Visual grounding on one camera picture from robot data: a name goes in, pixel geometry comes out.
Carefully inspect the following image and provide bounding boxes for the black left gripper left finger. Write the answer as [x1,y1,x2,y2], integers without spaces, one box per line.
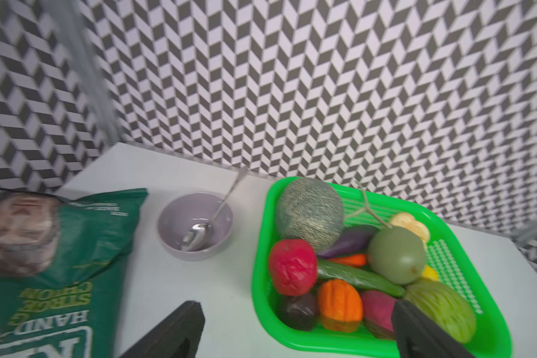
[121,301,205,358]

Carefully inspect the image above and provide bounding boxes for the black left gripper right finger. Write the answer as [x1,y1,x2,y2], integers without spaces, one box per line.
[392,301,474,358]

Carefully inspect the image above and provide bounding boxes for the light green cabbage toy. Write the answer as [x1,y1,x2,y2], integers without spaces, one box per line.
[403,280,477,344]

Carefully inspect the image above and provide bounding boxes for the magenta sweet potato toy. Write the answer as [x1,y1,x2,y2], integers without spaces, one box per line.
[360,290,398,340]

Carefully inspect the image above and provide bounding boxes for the yellow toy piece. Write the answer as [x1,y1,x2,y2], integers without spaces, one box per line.
[422,265,439,282]

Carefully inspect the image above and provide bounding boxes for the orange pumpkin toy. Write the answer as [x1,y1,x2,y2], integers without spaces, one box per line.
[317,279,363,333]

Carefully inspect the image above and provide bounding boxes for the green round fruit toy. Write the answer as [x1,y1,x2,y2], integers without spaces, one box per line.
[367,227,427,285]

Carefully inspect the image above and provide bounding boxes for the orange carrot toy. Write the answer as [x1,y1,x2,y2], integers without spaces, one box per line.
[329,254,368,268]

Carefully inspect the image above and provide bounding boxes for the metal spoon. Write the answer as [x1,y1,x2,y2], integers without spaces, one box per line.
[180,167,249,252]

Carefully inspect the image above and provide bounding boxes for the grey bowl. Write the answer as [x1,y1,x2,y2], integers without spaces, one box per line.
[157,192,234,261]

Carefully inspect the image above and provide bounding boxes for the green cucumber toy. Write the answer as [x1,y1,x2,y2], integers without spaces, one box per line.
[318,259,405,298]

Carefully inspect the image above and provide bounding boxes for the purple eggplant toy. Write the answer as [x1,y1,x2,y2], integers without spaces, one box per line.
[317,225,380,259]

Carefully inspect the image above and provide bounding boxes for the cream cauliflower toy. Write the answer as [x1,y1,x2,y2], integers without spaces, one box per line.
[389,213,430,244]

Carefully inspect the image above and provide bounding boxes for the dark purple round toy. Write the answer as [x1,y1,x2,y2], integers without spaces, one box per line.
[277,292,319,331]

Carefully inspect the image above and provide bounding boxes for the green plastic basket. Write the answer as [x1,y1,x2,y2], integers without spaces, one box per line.
[251,177,513,357]

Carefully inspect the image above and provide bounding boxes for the green chips bag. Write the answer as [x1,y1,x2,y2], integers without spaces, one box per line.
[0,189,148,357]

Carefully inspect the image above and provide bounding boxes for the netted green melon toy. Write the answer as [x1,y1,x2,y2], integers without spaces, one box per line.
[275,178,344,252]

